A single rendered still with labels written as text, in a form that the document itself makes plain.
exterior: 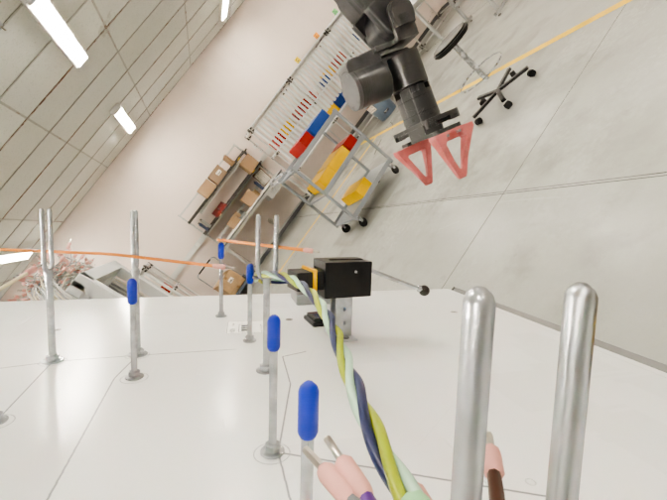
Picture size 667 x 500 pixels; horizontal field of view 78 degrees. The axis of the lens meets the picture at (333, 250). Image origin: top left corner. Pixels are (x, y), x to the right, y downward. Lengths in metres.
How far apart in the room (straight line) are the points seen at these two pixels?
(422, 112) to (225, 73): 8.36
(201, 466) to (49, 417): 0.13
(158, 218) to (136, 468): 8.22
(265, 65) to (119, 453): 8.91
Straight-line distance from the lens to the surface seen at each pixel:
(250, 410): 0.33
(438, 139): 0.61
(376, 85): 0.64
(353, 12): 0.70
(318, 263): 0.46
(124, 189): 8.57
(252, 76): 8.99
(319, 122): 4.45
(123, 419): 0.34
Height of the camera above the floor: 1.29
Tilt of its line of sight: 16 degrees down
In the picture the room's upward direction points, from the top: 53 degrees counter-clockwise
